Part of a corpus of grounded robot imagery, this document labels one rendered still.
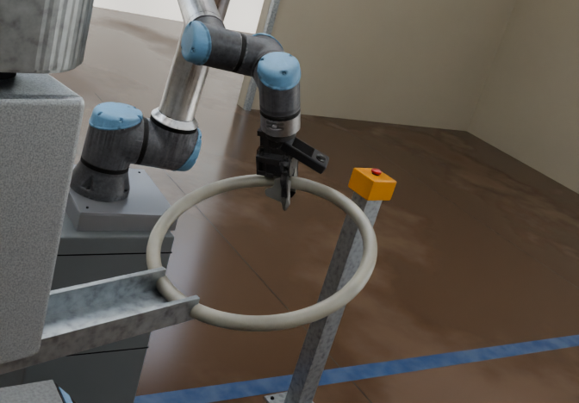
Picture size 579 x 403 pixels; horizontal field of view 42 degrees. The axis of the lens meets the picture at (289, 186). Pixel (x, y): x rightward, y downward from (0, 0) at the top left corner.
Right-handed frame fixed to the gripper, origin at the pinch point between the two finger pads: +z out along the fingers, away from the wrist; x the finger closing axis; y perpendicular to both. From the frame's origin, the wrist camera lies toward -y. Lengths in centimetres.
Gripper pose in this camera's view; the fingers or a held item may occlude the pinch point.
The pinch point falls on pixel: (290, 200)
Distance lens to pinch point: 180.3
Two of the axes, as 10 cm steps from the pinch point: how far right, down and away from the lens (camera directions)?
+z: 0.2, 8.0, 6.0
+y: -9.6, -1.6, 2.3
